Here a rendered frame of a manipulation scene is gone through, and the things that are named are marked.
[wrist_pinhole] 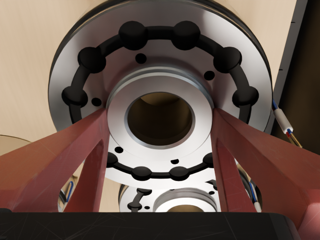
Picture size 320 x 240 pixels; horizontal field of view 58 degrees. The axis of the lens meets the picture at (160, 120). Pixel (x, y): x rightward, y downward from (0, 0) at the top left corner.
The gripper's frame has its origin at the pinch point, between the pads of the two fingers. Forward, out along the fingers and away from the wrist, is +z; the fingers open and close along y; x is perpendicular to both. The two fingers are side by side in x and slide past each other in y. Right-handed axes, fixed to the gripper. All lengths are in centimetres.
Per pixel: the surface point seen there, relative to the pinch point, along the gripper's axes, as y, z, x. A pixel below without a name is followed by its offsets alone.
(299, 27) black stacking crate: -8.3, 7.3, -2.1
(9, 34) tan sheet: 8.9, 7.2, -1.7
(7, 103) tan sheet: 10.6, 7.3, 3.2
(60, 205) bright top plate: 7.6, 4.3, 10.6
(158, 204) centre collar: 0.1, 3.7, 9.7
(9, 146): 11.0, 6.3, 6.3
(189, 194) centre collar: -2.1, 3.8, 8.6
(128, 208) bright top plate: 2.4, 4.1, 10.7
